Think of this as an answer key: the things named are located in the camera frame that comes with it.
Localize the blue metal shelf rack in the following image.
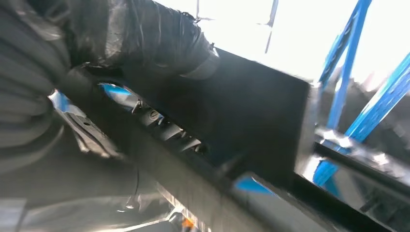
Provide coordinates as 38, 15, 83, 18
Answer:
234, 0, 410, 232

